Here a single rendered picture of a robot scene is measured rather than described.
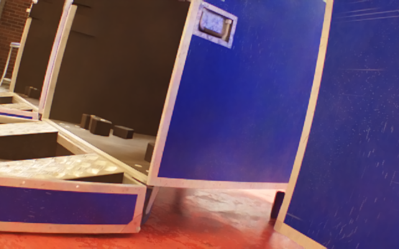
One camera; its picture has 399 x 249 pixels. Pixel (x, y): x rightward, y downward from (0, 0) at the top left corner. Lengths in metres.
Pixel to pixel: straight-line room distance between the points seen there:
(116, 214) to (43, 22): 2.02
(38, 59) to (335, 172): 2.38
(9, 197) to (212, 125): 0.63
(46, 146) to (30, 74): 1.34
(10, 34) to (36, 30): 4.31
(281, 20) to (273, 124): 0.36
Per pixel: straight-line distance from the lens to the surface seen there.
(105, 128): 1.72
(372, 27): 0.85
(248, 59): 1.27
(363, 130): 0.80
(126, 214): 1.10
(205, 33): 1.13
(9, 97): 2.63
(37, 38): 2.88
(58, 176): 1.08
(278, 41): 1.38
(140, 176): 1.14
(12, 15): 7.17
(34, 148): 1.58
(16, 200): 0.95
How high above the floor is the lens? 0.41
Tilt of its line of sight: 3 degrees down
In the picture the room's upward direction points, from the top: 14 degrees clockwise
